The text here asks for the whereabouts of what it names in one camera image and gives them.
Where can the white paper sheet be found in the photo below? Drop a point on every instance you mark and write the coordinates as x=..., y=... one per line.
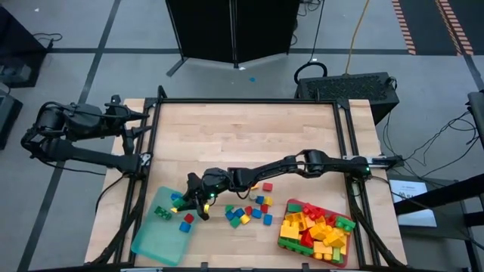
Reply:
x=412, y=211

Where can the red translucent plastic bin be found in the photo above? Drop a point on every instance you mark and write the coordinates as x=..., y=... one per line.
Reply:
x=349, y=245

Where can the red wooden wedge block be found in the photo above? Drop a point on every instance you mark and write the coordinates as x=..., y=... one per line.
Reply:
x=264, y=208

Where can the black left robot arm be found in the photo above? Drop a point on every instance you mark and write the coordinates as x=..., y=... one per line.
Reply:
x=75, y=153

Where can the blue half-round wooden block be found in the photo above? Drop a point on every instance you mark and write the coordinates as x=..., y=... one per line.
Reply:
x=185, y=227

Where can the black mat with orange stripes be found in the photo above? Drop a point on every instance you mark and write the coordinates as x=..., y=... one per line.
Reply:
x=423, y=22

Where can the black side stand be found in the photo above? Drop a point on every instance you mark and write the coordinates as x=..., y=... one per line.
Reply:
x=435, y=196

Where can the red plastic building block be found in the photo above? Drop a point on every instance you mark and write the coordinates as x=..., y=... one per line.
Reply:
x=331, y=219
x=312, y=211
x=306, y=238

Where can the natural wooden cylinder block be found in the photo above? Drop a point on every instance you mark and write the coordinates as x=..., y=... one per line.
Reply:
x=252, y=196

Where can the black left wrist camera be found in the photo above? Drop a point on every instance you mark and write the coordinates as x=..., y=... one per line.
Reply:
x=128, y=145

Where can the long green plastic building block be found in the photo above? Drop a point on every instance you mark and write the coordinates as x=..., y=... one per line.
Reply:
x=295, y=246

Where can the black equipment panel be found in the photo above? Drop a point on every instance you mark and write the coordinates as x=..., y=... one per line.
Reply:
x=477, y=113

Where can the light green plastic building block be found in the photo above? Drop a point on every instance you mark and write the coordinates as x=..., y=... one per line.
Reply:
x=336, y=255

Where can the black folding partition screen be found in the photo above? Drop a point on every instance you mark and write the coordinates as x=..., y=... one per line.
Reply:
x=204, y=30

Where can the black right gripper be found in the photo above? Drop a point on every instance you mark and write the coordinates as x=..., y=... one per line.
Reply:
x=211, y=183

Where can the black floor case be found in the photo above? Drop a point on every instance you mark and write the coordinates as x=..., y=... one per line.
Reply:
x=7, y=117

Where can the dark green studded block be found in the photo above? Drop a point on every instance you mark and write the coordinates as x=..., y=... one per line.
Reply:
x=163, y=213

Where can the teal translucent plastic bin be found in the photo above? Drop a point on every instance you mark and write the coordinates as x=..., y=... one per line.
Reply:
x=159, y=245

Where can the black perforated computer case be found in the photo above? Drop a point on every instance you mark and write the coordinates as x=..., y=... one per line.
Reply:
x=348, y=88

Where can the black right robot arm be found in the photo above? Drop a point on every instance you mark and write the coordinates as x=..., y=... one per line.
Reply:
x=272, y=168

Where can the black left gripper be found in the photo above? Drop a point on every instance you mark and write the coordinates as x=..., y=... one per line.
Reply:
x=119, y=115

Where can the black floor equipment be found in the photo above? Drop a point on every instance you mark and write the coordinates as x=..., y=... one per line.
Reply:
x=19, y=56

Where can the green wooden wedge block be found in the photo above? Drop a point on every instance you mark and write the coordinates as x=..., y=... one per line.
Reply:
x=179, y=203

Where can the white metal mounting bracket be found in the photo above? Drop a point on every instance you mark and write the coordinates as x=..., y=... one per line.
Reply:
x=145, y=158

